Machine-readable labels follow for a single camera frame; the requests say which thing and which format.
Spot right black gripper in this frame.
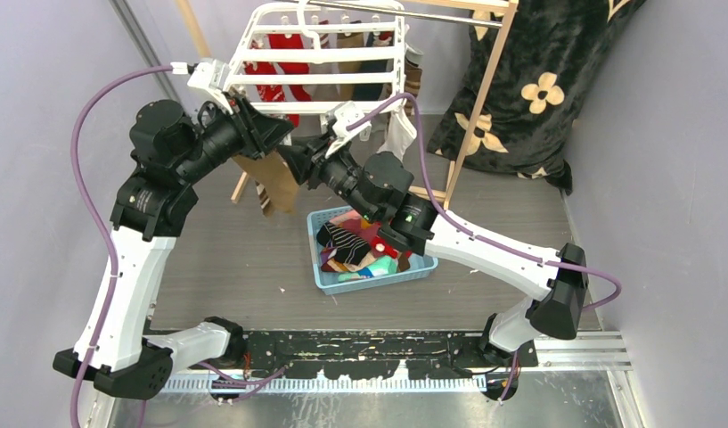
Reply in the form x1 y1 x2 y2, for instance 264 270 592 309
274 132 379 224

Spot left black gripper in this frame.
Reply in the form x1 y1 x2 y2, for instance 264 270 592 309
175 91 293 185

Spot white plastic clip hanger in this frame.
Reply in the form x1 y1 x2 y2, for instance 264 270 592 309
224 0 410 137

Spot red white striped sock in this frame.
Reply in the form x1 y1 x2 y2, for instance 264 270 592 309
357 228 404 259

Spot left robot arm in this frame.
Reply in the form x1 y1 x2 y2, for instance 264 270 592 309
53 96 293 400

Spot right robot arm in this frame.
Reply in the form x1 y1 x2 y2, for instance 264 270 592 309
277 136 588 366

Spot red snowflake sock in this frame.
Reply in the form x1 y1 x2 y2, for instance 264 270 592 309
243 61 286 103

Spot red sock plain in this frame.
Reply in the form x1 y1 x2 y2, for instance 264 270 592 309
267 33 312 102

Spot pink sock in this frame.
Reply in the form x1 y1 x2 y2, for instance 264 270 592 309
329 210 361 226

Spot black striped sock in basket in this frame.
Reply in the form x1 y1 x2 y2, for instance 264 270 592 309
315 222 372 265

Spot navy patterned sock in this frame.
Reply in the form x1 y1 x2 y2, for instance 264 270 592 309
351 31 393 102

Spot light blue plastic basket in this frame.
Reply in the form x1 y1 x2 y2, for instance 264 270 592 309
307 206 438 295

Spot mint green sock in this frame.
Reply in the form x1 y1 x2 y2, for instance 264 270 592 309
338 256 398 282

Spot brown striped sock rear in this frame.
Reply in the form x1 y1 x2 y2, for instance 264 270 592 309
404 45 423 98

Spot metal hanging rod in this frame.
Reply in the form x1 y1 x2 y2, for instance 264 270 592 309
305 1 503 29

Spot black floral blanket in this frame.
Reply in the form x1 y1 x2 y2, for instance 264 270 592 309
463 0 645 194

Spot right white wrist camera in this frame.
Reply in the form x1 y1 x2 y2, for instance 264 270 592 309
325 101 372 159

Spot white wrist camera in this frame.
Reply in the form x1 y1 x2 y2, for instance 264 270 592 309
325 101 372 159
169 58 234 116

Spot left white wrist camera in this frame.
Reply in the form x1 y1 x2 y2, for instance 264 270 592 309
169 58 234 116

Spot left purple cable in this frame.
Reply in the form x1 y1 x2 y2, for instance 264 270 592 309
69 63 288 428

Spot purple cable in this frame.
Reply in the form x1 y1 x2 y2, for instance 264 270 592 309
346 92 623 405
69 63 288 428

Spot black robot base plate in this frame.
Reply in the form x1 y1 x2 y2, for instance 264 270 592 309
209 330 511 381

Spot wooden drying rack frame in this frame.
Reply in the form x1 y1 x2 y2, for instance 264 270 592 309
175 1 518 209

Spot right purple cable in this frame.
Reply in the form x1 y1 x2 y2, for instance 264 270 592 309
346 92 623 405

